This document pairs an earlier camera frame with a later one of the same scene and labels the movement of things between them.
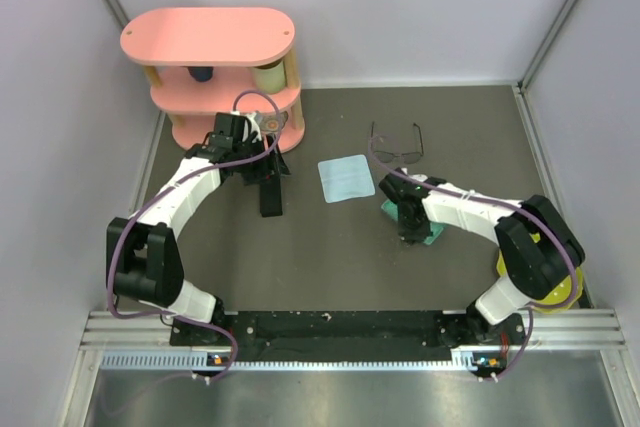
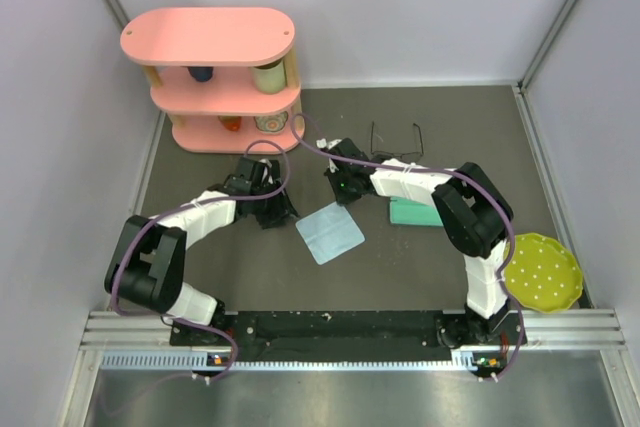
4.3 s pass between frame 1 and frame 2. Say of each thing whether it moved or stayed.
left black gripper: moved
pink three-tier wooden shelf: stayed
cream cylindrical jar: stayed
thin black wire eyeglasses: stayed
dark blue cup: stayed
